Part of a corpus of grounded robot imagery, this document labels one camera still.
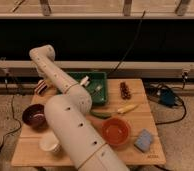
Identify silver fork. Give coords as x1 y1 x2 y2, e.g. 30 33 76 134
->
91 85 102 95

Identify black cable on right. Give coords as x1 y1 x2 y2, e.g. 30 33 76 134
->
145 83 188 126

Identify orange bowl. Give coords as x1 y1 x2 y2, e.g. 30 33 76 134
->
101 117 131 147

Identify purple bowl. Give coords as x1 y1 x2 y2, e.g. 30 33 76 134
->
22 104 46 128

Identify white dish brush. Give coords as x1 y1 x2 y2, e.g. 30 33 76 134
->
80 76 90 87

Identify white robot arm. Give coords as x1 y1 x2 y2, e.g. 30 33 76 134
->
29 45 129 171

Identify black cable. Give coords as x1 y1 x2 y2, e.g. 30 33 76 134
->
0 73 23 168
108 10 147 77
145 83 188 126

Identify green cucumber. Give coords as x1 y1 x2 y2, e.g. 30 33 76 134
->
90 111 111 119

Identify green plastic tray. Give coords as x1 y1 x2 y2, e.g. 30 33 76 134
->
69 72 108 106

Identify black cable at back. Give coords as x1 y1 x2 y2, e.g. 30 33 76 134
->
108 10 147 77

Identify dark red grapes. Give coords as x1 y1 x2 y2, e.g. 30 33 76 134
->
120 82 131 100

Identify blue sponge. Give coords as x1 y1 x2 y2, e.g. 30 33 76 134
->
134 129 154 152

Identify black cable on left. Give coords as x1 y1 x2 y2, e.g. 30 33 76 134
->
0 73 23 168

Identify white cup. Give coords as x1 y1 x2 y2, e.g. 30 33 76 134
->
39 132 60 154

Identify blue power adapter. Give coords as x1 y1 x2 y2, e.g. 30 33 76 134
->
159 90 175 107

